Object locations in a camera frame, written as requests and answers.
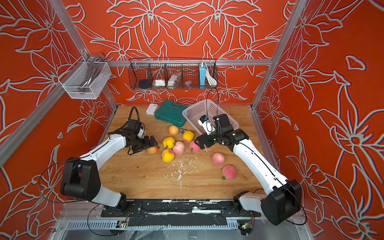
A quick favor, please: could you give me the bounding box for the red orange peach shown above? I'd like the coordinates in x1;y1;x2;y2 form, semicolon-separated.
147;146;159;155

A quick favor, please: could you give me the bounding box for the yellow peach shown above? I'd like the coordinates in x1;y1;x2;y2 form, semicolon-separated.
163;137;176;149
162;149;175;163
182;130;195;143

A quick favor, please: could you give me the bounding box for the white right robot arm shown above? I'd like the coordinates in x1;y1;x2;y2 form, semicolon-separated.
195;114;303;226

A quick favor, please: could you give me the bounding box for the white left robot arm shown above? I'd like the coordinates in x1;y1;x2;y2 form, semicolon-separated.
60;120;158;212

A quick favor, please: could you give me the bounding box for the white plastic basket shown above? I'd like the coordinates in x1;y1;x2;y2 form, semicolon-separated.
182;100;239;135

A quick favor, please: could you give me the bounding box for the white packet in basket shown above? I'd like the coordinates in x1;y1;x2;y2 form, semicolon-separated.
153;79;166;88

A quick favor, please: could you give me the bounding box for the clear bag in basket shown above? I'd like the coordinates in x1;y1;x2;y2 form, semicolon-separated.
167;73;182;90

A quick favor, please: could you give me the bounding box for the pink peach right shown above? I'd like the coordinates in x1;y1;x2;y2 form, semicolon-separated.
212;153;226;166

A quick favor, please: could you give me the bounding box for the pink peach centre left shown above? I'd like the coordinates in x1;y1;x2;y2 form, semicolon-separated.
172;141;186;155

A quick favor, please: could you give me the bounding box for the orange peach near case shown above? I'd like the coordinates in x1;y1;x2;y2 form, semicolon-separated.
168;125;180;136

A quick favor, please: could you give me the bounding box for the small white box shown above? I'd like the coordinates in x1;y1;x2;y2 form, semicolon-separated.
146;104;159;116

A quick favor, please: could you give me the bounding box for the green plastic tool case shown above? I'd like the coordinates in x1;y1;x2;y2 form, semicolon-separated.
155;100;187;128

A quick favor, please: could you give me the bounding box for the pink red peach front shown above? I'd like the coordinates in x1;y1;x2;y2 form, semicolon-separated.
222;165;237;180

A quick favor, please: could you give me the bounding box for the dark round object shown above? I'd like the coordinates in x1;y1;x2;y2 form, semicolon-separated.
139;79;151;89

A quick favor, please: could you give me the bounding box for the light blue box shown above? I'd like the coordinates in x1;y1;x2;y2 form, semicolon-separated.
199;63;206;90

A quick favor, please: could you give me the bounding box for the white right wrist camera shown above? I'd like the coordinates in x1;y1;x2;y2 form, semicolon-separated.
198;115;216;135

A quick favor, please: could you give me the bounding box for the white cable bundle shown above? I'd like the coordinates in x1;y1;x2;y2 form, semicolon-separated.
205;64;218;88

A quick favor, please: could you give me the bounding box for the black wire wall basket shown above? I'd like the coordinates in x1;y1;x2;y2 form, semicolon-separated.
128;57;218;90

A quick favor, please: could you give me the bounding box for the clear plastic wall bin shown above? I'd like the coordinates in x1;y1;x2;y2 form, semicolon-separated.
59;60;112;100

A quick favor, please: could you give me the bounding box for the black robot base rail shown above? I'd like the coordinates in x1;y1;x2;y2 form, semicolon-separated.
101;199;262;229

